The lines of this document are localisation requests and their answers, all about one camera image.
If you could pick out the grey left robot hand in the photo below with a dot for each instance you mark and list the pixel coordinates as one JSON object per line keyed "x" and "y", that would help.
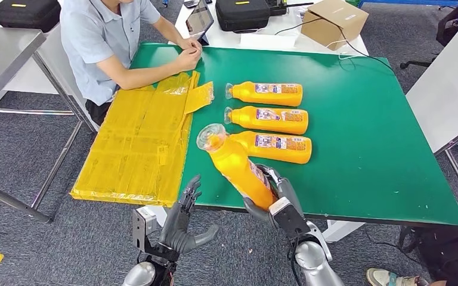
{"x": 177, "y": 229}

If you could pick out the person's right hand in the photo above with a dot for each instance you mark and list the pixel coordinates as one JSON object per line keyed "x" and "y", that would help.
{"x": 187, "y": 59}

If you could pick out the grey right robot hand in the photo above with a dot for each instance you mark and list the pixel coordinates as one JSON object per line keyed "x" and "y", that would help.
{"x": 286, "y": 189}

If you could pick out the person's left hand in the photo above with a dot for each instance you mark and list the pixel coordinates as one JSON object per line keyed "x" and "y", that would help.
{"x": 191, "y": 42}

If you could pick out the orange detergent bottle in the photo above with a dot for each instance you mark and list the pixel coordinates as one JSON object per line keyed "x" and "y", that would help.
{"x": 252, "y": 94}
{"x": 252, "y": 120}
{"x": 233, "y": 165}
{"x": 284, "y": 152}

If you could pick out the dark tablet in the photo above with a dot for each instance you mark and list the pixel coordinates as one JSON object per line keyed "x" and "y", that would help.
{"x": 199, "y": 19}

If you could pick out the white table leg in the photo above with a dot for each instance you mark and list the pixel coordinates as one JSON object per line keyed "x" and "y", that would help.
{"x": 158, "y": 213}
{"x": 339, "y": 231}

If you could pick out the white desk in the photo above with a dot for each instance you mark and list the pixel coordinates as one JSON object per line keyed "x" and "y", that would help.
{"x": 229, "y": 38}

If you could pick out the dark smartphone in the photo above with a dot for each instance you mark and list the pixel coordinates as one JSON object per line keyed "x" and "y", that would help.
{"x": 191, "y": 3}

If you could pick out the black carrying case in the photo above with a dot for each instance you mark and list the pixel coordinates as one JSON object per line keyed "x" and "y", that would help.
{"x": 27, "y": 15}
{"x": 243, "y": 14}

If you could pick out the yellow taped cardboard sheet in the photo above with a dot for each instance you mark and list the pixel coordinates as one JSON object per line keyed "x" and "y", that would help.
{"x": 134, "y": 150}

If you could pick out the black radio device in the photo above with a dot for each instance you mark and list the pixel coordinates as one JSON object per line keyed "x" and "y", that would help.
{"x": 276, "y": 7}

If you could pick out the white side table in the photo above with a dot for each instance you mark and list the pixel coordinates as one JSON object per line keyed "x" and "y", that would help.
{"x": 450, "y": 87}
{"x": 51, "y": 59}

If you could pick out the brown cardboard box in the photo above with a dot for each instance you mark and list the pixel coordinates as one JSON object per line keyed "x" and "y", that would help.
{"x": 331, "y": 23}

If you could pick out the black bag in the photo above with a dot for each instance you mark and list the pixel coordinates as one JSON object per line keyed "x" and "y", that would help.
{"x": 450, "y": 244}

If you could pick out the grey steel table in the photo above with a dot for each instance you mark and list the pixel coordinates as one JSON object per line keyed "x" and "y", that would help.
{"x": 0, "y": 59}

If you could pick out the blue steel rack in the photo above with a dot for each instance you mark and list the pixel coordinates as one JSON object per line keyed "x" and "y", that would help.
{"x": 410, "y": 2}

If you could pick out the black office chair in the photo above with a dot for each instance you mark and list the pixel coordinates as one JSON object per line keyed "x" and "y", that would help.
{"x": 450, "y": 27}

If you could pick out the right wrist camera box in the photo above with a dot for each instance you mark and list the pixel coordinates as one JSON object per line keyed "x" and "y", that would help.
{"x": 288, "y": 217}

